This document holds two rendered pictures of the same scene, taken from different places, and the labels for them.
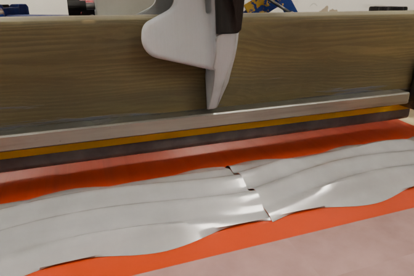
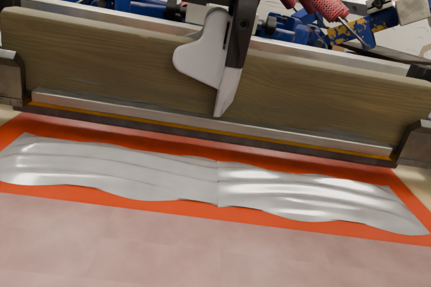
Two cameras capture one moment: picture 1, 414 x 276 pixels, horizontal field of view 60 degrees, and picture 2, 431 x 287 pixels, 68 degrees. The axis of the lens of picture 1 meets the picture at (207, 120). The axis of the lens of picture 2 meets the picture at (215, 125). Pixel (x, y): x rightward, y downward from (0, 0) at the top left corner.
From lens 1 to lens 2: 0.09 m
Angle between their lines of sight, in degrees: 13
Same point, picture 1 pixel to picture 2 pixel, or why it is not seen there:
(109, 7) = (196, 15)
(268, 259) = (195, 227)
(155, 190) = (155, 161)
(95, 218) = (108, 166)
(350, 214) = (276, 221)
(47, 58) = (112, 54)
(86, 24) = (142, 38)
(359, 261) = (253, 250)
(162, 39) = (186, 60)
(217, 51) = (222, 78)
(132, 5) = not seen: hidden behind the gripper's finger
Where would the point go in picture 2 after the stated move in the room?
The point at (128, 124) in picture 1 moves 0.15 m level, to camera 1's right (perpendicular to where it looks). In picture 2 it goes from (153, 111) to (317, 161)
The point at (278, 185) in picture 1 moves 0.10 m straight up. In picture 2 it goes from (237, 185) to (266, 68)
